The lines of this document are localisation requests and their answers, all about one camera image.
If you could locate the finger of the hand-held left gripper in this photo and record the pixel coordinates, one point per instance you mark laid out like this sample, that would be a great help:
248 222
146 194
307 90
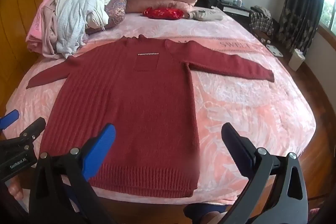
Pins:
34 128
9 119

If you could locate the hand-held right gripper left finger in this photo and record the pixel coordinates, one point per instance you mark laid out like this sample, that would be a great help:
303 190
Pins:
103 149

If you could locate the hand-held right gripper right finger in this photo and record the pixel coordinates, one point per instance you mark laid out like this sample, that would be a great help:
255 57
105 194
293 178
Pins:
236 144

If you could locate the dark red knit sweater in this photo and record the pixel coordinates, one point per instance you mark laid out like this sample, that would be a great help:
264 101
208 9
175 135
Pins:
126 108

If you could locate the pile of light clothes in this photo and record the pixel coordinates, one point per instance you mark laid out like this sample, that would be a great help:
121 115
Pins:
71 19

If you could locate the person's left hand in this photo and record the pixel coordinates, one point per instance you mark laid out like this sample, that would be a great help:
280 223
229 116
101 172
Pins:
16 188

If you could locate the pink floral blanket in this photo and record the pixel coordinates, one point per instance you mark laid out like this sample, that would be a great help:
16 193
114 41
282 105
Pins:
236 108

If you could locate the person's foot in blue sock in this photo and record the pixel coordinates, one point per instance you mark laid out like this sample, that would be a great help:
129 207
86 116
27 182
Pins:
204 211

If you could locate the pink folded garment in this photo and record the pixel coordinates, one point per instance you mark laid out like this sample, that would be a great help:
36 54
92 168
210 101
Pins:
35 29

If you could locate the white bathroom scale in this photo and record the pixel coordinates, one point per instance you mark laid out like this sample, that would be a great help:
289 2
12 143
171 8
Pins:
275 50

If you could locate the lilac garment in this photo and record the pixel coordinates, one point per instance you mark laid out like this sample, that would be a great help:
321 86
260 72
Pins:
84 39

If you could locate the white waste bin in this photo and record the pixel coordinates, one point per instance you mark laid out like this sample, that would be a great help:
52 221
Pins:
296 60

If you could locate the wooden wardrobe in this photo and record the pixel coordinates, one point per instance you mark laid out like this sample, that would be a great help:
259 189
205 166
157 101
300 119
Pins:
18 3

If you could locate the plaid cloth on chair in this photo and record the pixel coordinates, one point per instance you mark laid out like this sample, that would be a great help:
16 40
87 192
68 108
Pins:
261 20

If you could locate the white zip jacket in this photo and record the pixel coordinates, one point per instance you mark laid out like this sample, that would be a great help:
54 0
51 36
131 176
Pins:
95 14

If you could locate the beige folded garment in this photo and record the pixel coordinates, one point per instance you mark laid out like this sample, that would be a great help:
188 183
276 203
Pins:
204 15

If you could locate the dark nightstand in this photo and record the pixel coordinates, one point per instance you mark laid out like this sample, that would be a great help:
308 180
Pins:
233 10

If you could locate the purple patterned pillow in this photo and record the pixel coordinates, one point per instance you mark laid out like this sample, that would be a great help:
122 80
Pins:
118 8

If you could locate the red embroidered pouch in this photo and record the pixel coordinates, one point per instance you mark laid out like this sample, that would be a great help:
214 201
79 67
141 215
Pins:
162 13

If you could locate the dark patterned curtain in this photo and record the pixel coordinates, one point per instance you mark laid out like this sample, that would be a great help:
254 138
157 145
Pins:
299 3

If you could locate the window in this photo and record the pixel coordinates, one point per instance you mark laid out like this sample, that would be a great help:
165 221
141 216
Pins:
328 8

